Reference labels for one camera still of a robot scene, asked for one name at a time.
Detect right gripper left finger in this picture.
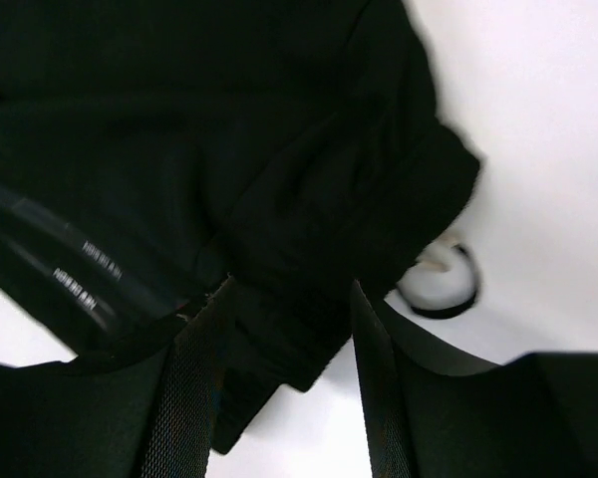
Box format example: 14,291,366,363
0,279,235,477

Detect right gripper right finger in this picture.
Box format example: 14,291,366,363
350,284,598,477

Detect black shorts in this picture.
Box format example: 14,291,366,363
0,1,481,454

